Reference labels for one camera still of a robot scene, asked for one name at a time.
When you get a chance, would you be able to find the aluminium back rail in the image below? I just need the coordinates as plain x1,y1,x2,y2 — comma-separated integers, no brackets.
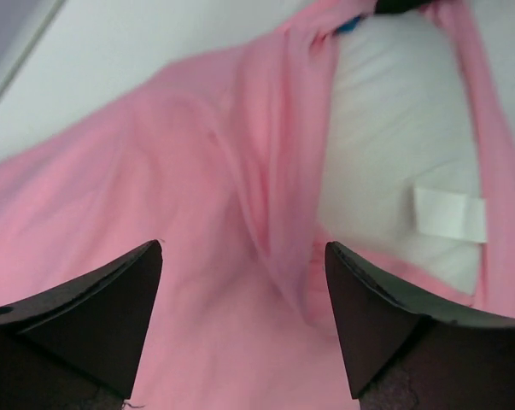
0,0,65,101

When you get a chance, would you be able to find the pink floral pillowcase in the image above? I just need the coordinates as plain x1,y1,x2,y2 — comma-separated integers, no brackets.
0,1,515,409

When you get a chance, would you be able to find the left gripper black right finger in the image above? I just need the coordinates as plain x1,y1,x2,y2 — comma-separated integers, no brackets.
325,242,515,410

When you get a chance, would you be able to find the white pillow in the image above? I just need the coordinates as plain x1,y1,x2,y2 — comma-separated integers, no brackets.
319,12,486,296

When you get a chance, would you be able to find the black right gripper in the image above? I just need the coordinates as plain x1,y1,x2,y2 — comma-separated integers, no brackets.
374,0,433,15

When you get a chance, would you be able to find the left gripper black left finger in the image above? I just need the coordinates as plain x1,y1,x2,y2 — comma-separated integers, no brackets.
0,240,162,410

